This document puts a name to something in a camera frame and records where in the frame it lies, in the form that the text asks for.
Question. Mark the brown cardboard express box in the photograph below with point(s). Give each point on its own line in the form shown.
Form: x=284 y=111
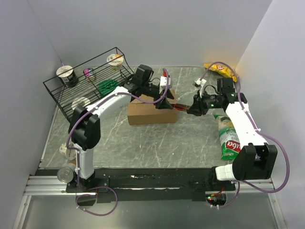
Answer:
x=139 y=113

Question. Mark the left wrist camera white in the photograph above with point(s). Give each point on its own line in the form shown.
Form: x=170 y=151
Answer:
x=165 y=81

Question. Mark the green lidded jar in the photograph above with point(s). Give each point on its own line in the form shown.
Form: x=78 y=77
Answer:
x=106 y=87

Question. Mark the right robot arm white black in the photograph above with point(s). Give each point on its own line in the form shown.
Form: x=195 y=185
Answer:
x=256 y=159

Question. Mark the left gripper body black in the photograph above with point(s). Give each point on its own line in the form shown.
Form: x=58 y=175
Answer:
x=153 y=90

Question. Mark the small purple yogurt cup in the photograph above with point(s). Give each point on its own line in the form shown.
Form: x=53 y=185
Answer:
x=89 y=73

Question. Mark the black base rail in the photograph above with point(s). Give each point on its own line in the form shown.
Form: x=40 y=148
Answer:
x=148 y=184

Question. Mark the black wire rack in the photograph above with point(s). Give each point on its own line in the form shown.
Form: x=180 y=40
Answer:
x=64 y=96

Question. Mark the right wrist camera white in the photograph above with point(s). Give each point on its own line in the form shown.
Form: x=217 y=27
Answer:
x=199 y=83

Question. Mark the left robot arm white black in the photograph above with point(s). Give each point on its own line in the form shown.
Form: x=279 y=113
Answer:
x=85 y=127

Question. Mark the yogurt cup peach label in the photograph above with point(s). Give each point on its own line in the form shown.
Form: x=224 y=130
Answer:
x=115 y=61

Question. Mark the orange labelled tin can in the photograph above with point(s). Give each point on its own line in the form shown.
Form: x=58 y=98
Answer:
x=66 y=173

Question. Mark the dark labelled yogurt cup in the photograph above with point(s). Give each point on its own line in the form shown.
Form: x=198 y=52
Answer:
x=67 y=75

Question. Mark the red black utility knife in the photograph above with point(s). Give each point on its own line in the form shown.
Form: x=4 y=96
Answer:
x=181 y=107

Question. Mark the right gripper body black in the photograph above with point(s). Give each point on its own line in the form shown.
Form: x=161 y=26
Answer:
x=205 y=103

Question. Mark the yellow lays chips bag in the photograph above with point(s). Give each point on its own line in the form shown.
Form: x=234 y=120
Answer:
x=223 y=71

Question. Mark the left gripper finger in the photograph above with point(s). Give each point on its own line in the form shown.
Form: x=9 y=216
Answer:
x=169 y=94
x=164 y=104

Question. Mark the green cassava chips bag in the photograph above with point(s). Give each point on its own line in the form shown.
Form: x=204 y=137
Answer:
x=230 y=144

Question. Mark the white chobani yogurt cup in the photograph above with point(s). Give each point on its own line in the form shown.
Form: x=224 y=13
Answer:
x=69 y=154

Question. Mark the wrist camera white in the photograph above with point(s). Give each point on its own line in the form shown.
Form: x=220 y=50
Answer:
x=165 y=81
x=199 y=83

